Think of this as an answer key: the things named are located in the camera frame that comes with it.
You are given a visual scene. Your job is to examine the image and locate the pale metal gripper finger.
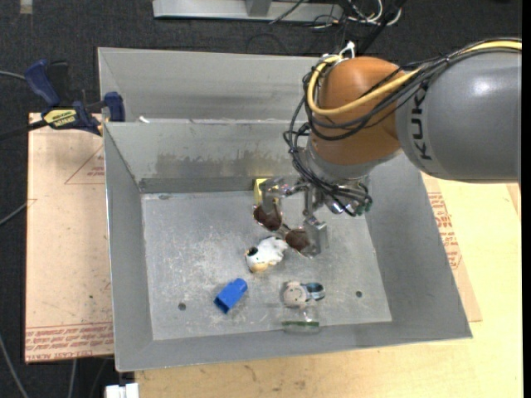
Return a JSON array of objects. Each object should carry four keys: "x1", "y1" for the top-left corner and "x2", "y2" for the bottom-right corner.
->
[
  {"x1": 301, "y1": 216, "x2": 332, "y2": 260},
  {"x1": 259, "y1": 176, "x2": 288, "y2": 224}
]

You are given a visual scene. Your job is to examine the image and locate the brown lens sunglasses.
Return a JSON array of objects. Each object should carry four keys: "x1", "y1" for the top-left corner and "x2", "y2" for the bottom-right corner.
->
[{"x1": 251, "y1": 203, "x2": 313, "y2": 259}]

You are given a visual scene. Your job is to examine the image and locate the white spotted toy animal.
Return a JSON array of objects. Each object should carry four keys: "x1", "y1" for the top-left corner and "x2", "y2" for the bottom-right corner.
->
[{"x1": 243, "y1": 235, "x2": 290, "y2": 274}]

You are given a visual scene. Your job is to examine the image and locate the beige round smiley toy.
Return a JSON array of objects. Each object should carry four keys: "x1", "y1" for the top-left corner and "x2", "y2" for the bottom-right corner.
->
[{"x1": 280, "y1": 280, "x2": 326, "y2": 309}]

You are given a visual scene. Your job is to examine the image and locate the clear glass cup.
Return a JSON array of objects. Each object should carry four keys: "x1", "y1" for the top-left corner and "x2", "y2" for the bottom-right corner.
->
[{"x1": 280, "y1": 306, "x2": 321, "y2": 334}]

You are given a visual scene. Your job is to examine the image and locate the grey metal bin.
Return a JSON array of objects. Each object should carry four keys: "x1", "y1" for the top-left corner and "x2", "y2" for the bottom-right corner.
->
[{"x1": 97, "y1": 46, "x2": 474, "y2": 373}]

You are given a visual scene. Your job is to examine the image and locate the blue plastic block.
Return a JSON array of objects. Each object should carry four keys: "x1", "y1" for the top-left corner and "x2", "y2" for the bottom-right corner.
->
[{"x1": 212, "y1": 277, "x2": 250, "y2": 315}]

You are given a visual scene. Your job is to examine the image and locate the brown cardboard board red print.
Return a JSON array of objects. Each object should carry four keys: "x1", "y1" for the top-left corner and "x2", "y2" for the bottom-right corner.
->
[{"x1": 23, "y1": 111, "x2": 483, "y2": 365}]

